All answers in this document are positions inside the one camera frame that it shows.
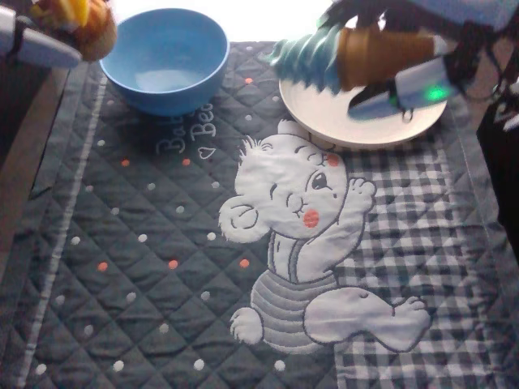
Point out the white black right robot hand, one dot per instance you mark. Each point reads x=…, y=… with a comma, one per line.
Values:
x=417, y=87

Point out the white round plate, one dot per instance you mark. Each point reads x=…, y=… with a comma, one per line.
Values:
x=324, y=117

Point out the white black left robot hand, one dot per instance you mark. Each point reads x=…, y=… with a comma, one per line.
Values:
x=44, y=48

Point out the toy ice cream cone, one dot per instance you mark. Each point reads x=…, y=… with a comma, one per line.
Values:
x=373, y=56

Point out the toy cupcake with fruit topping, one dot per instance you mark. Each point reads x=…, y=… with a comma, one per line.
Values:
x=95, y=30

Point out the grey quilt with bear print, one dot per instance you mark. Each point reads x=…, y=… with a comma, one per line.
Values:
x=162, y=308

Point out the blue plastic bowl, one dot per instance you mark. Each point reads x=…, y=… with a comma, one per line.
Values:
x=166, y=56

